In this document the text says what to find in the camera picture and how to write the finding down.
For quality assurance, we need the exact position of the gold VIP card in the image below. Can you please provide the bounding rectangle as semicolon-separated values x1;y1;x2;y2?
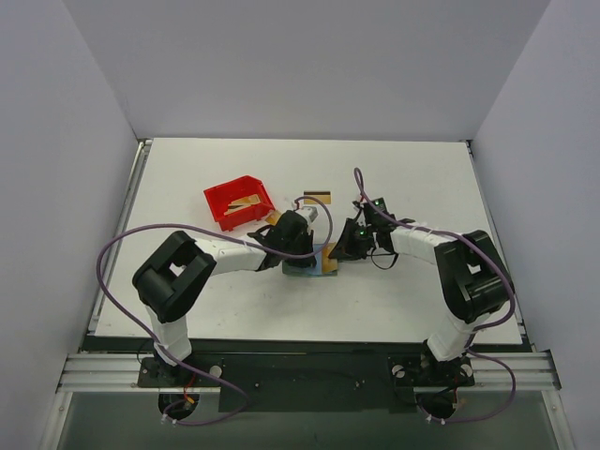
265;211;281;226
321;243;338;276

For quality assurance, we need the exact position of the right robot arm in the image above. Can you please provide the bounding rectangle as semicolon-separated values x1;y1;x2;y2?
329;197;515;383

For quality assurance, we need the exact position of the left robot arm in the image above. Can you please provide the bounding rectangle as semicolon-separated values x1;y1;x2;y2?
132;206;318;386

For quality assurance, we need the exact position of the gold card with magnetic stripe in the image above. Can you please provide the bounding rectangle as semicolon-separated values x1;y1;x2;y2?
303;190;332;205

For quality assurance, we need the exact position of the gold card inside bin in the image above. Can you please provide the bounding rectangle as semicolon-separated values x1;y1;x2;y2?
224;194;262;217

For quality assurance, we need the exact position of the red plastic bin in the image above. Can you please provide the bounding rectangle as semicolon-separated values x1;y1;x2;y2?
203;175;275;232

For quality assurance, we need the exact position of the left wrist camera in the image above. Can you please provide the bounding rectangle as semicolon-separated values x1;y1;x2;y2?
294;202;319;225

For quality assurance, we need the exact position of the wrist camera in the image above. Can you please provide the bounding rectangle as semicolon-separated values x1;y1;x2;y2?
294;202;319;225
352;201;371;220

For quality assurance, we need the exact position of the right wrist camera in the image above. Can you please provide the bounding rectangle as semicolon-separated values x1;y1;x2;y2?
352;201;371;220

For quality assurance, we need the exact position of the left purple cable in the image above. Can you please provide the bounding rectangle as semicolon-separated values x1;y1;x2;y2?
96;195;335;426

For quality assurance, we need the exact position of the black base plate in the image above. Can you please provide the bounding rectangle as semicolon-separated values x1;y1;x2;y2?
137;352;474;413

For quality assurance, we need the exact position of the aluminium frame rail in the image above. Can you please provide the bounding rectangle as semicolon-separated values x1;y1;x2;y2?
57;352;562;393

